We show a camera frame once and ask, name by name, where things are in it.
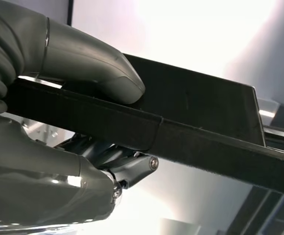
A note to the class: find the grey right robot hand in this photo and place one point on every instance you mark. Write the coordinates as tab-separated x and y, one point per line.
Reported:
34	188

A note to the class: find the silver sheet metal panel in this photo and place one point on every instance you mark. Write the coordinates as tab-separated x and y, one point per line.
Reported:
46	131

